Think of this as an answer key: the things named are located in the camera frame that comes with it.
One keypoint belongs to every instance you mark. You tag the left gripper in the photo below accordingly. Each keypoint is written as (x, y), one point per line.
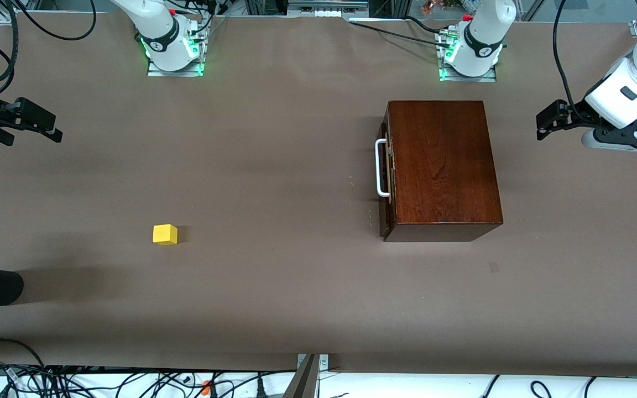
(580, 115)

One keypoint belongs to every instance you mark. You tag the yellow block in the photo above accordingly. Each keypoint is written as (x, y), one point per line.
(165, 235)

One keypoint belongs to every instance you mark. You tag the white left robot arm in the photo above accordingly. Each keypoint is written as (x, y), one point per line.
(484, 33)

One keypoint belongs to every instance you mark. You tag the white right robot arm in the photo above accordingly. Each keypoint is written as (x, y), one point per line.
(158, 33)

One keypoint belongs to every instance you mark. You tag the dark wooden drawer cabinet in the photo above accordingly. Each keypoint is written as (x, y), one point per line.
(451, 177)

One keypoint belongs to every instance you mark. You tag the small copper coloured object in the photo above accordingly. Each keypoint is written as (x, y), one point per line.
(428, 8)

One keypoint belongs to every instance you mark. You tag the grey power strip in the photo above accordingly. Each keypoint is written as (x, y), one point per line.
(324, 12)

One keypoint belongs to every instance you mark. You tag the brown table cover sheet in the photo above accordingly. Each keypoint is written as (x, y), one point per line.
(274, 287)

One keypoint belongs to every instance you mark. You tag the orange connector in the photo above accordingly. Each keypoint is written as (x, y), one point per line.
(206, 387)

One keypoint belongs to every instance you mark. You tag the dark diagonal bar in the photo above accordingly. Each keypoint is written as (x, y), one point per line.
(302, 387)

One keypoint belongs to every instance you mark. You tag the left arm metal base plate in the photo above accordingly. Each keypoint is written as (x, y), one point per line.
(490, 77)

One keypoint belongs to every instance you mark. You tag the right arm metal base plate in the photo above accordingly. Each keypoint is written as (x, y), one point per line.
(155, 73)

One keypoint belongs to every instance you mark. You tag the small metal bracket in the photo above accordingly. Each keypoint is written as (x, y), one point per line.
(324, 362)

